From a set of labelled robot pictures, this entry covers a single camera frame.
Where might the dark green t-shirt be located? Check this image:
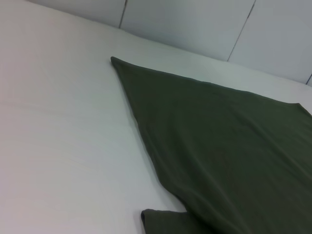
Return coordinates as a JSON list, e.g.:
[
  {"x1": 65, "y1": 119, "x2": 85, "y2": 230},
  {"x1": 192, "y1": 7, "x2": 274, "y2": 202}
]
[{"x1": 110, "y1": 56, "x2": 312, "y2": 234}]

